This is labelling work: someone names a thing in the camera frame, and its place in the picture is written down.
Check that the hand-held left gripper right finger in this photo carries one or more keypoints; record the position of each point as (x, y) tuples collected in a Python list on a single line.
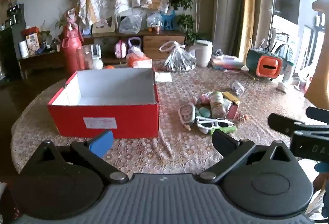
[(225, 143)]

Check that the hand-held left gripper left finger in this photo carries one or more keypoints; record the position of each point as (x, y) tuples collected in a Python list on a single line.
[(101, 143)]

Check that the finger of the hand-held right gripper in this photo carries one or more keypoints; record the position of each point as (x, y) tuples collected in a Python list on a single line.
[(318, 114), (282, 124)]

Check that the white sunglasses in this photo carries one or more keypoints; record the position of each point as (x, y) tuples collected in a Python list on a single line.
[(214, 122)]

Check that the small pink box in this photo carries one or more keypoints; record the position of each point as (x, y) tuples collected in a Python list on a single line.
[(232, 111)]

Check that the red cardboard box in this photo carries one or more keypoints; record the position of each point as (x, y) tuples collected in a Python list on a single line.
[(128, 118)]

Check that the green and white tape roll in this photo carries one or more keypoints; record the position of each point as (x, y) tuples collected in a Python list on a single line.
[(218, 104)]

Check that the yellow carton box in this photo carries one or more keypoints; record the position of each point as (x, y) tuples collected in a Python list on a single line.
[(231, 97)]

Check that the pink and blue toy figure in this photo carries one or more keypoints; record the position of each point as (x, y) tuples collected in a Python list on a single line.
[(205, 98)]

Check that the small clear bottle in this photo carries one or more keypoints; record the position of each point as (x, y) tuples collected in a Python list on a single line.
[(237, 88)]

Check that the patterned lace tablecloth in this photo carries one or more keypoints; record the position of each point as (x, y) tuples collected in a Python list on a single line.
[(180, 147)]

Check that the green and orange bin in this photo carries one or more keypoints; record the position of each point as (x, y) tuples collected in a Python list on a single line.
[(267, 67)]

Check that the orange fruit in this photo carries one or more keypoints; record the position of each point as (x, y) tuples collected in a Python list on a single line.
[(109, 67)]

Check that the white round ball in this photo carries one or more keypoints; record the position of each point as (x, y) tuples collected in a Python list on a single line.
[(97, 63)]

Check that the stack of colourful books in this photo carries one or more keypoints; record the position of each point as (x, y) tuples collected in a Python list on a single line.
[(227, 62)]

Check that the white paper sheet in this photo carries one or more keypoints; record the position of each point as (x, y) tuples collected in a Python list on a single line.
[(163, 77)]

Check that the dark plastic bag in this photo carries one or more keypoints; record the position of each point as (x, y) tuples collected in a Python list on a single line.
[(218, 52)]

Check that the orange tissue pack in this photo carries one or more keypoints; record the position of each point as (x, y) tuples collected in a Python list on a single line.
[(138, 59)]

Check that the large white mug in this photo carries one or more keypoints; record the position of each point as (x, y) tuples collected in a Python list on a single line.
[(204, 53)]

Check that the clear plastic bag of seeds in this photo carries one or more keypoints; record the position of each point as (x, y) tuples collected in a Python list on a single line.
[(180, 59)]

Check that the pink toy backpack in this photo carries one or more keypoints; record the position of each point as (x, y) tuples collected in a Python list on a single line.
[(120, 49)]

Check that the red water bottle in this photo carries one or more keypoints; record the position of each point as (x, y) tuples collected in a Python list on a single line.
[(70, 52)]

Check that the purple kettlebell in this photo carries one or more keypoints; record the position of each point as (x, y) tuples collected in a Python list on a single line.
[(134, 45)]

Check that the dark wooden side table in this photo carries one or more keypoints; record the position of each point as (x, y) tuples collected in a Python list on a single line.
[(38, 58)]

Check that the wooden cabinet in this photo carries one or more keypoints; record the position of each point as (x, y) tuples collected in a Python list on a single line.
[(164, 40)]

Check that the printed cardboard box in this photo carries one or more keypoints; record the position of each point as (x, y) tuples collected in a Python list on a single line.
[(33, 44)]

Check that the yellow curtain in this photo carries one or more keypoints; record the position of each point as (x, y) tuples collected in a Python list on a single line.
[(248, 8)]

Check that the paper towel roll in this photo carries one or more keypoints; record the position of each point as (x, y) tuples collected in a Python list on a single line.
[(24, 49)]

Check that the grey plastic bag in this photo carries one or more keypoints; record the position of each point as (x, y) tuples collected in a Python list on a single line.
[(130, 24)]

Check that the small potted plant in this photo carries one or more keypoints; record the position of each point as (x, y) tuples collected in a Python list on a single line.
[(45, 34)]

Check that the black cabinet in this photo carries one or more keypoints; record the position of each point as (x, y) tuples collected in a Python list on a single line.
[(10, 54)]

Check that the pink doll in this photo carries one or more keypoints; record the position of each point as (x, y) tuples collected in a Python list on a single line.
[(70, 18)]

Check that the tall grey standing unit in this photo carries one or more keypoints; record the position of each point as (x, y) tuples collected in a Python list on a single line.
[(226, 8)]

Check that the black coffee machine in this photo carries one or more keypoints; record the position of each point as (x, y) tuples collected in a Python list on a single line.
[(15, 16)]

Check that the tan curved wooden post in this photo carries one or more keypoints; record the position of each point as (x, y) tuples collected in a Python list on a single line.
[(318, 59)]

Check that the photo frame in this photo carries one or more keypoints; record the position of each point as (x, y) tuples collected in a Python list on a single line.
[(103, 25)]

